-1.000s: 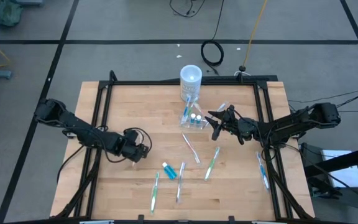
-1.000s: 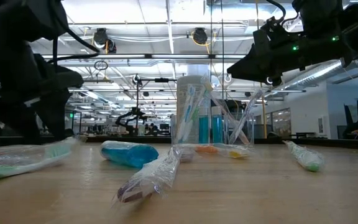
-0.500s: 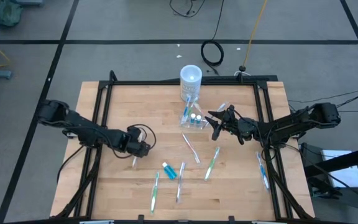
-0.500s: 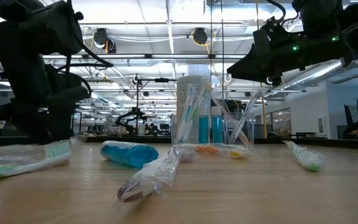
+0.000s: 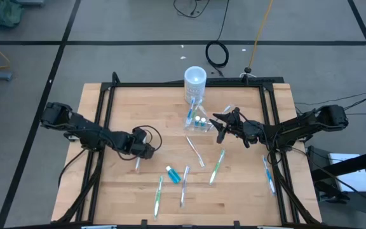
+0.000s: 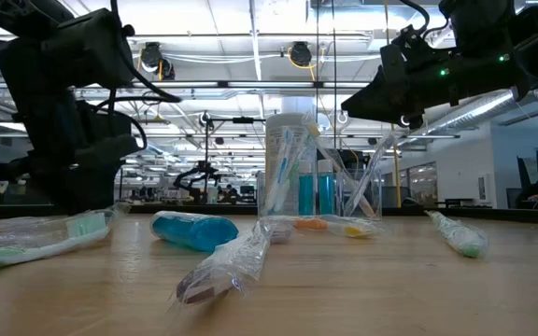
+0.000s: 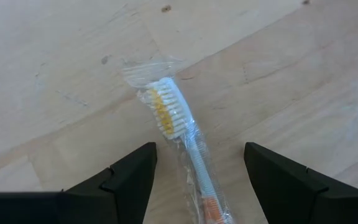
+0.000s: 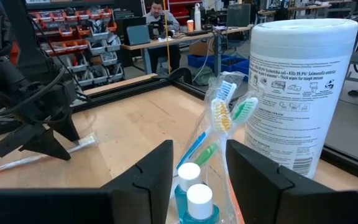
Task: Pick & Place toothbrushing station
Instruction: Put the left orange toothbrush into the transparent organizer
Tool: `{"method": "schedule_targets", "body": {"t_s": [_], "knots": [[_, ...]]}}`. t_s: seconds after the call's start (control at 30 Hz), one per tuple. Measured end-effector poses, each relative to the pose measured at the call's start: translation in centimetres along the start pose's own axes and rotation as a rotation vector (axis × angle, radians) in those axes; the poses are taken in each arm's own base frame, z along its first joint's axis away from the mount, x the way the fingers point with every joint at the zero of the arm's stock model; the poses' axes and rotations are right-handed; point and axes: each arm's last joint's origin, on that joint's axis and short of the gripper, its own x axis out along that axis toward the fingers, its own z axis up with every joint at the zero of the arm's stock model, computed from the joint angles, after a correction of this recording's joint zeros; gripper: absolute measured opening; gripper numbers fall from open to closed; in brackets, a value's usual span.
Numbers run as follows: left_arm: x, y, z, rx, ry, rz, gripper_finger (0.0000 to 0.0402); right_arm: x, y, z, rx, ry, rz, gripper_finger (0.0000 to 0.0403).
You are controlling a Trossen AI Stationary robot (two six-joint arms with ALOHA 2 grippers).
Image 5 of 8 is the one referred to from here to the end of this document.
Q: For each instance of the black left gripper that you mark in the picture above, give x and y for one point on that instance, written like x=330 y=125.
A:
x=143 y=151

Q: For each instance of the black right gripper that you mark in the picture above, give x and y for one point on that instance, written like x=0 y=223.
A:
x=241 y=130

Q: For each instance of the small teal mouthwash bottle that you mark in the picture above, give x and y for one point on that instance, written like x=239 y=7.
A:
x=173 y=175
x=197 y=121
x=203 y=121

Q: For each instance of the green toothbrush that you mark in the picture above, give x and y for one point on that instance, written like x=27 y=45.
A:
x=158 y=197
x=197 y=107
x=217 y=167

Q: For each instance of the blue toothbrush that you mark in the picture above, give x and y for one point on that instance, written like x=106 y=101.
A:
x=268 y=175
x=190 y=112

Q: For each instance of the purple toothbrush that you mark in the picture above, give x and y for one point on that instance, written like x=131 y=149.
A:
x=184 y=186

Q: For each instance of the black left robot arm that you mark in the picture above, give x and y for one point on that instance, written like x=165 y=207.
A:
x=87 y=130

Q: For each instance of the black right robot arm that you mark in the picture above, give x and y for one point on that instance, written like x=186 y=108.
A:
x=297 y=127

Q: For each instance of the clear bag with tubes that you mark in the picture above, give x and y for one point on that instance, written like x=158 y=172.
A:
x=210 y=127

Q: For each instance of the white wipes canister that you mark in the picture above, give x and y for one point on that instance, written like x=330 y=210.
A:
x=195 y=82

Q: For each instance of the silver aluminium extrusion bar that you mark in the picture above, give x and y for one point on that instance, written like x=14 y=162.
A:
x=98 y=227
x=272 y=227

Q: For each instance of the black metal stand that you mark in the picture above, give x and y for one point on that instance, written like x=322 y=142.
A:
x=345 y=165

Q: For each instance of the green cloth bag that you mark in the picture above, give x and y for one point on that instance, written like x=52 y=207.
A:
x=5 y=12

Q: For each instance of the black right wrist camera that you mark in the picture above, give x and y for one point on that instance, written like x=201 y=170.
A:
x=235 y=114

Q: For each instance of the black aluminium table frame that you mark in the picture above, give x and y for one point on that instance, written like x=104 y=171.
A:
x=145 y=85

